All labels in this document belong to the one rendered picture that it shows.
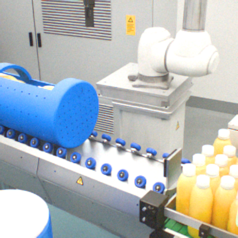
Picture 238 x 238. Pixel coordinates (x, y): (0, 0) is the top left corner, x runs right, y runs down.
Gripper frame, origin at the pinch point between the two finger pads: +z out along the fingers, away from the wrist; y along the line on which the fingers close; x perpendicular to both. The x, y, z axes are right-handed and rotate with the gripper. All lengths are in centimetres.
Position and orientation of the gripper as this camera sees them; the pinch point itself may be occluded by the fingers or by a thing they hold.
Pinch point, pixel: (89, 17)
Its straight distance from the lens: 148.6
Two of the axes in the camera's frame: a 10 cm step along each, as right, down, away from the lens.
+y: 3.1, 4.0, -8.6
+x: 9.5, -1.4, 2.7
